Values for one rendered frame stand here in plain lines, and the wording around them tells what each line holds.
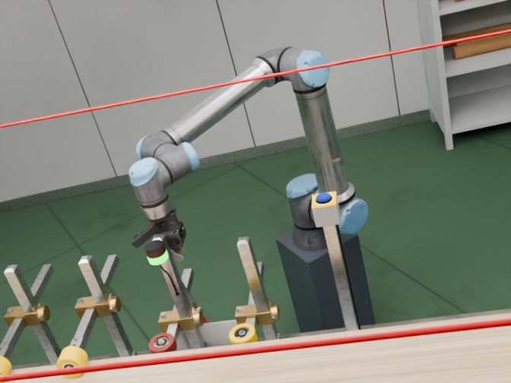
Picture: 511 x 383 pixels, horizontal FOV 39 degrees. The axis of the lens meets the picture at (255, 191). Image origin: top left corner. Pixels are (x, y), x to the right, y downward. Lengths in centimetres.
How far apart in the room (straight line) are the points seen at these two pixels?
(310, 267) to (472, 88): 245
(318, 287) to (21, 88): 274
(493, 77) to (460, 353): 323
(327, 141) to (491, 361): 99
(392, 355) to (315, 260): 96
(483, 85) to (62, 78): 275
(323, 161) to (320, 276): 55
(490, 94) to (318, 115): 259
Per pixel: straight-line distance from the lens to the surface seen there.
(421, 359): 195
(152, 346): 220
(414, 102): 492
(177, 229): 220
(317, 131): 250
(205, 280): 392
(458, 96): 495
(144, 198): 213
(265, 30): 461
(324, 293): 295
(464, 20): 478
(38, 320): 245
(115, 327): 240
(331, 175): 259
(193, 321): 231
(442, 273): 363
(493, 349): 196
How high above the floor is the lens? 229
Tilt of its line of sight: 30 degrees down
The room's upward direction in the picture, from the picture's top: 15 degrees counter-clockwise
